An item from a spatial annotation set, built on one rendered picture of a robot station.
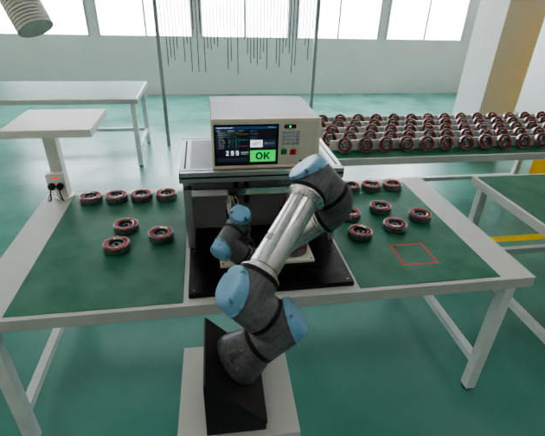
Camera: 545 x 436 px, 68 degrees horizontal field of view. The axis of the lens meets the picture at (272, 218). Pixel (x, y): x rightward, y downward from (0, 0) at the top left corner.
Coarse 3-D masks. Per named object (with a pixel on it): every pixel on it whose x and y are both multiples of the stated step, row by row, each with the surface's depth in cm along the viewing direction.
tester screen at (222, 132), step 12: (216, 132) 156; (228, 132) 157; (240, 132) 157; (252, 132) 158; (264, 132) 159; (276, 132) 160; (216, 144) 158; (228, 144) 159; (240, 144) 160; (276, 144) 162; (216, 156) 160; (240, 156) 162
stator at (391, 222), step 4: (384, 220) 199; (388, 220) 198; (392, 220) 199; (396, 220) 199; (400, 220) 199; (384, 224) 196; (388, 224) 194; (392, 224) 196; (396, 224) 197; (400, 224) 198; (404, 224) 195; (384, 228) 196; (388, 228) 193; (392, 228) 192; (396, 228) 192; (400, 228) 192; (404, 228) 193; (392, 232) 193; (396, 232) 193; (400, 232) 193; (404, 232) 194
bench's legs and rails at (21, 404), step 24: (504, 312) 181; (0, 336) 149; (456, 336) 212; (480, 336) 192; (0, 360) 149; (48, 360) 191; (480, 360) 196; (0, 384) 155; (24, 408) 164; (24, 432) 170
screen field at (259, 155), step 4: (252, 152) 162; (256, 152) 162; (260, 152) 163; (264, 152) 163; (268, 152) 163; (272, 152) 163; (252, 156) 163; (256, 156) 163; (260, 156) 163; (264, 156) 164; (268, 156) 164; (272, 156) 164; (252, 160) 164; (256, 160) 164; (260, 160) 164; (264, 160) 165; (268, 160) 165; (272, 160) 165
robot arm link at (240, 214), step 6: (234, 210) 138; (240, 210) 139; (246, 210) 139; (234, 216) 137; (240, 216) 137; (246, 216) 138; (228, 222) 139; (234, 222) 137; (240, 222) 137; (246, 222) 138; (240, 228) 138; (246, 228) 141
